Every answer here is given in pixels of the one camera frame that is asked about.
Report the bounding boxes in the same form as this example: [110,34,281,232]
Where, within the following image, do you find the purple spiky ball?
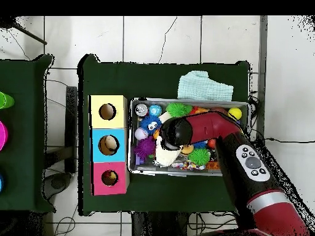
[134,135,158,160]

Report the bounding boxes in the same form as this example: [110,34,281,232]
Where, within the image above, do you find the cream yellow muslin cloth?
[154,136,184,167]

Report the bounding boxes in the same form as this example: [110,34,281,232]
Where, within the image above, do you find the mint green muslin cloth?
[177,70,234,103]

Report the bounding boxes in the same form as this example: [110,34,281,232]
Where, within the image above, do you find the brown teddy bear plush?
[103,171,119,186]

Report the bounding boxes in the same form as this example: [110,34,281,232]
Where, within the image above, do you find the clear mesh bin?
[127,98,249,177]

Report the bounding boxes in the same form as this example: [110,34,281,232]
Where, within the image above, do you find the wooden box with three holes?
[89,94,131,196]

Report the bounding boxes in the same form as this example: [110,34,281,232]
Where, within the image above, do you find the blue spiky ball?
[141,115,163,136]

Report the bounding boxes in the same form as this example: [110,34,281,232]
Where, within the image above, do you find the white baseball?
[135,127,149,141]

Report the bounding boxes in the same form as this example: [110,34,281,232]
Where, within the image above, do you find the small globe ball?
[149,104,163,118]

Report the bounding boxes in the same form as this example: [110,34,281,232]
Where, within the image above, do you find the silver can with pull tab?
[135,102,150,117]

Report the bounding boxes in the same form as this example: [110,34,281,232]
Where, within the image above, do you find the large green spiky ball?
[166,101,194,119]

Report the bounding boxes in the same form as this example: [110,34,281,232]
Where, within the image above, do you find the small green spiky ball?
[189,147,212,167]

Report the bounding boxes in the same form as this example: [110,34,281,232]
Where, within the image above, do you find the dark green table cloth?
[78,53,252,216]

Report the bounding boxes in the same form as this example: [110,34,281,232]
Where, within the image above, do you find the yellow ball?
[228,107,242,120]

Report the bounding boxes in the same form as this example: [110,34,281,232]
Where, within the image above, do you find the black floor stand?
[43,85,79,197]

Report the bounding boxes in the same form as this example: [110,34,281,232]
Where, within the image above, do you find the green cloth side table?
[0,55,55,213]

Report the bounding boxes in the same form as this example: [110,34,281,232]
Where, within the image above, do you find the green cup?
[0,92,15,110]

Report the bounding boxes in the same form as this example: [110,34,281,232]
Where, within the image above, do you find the pink bowl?
[0,120,8,151]

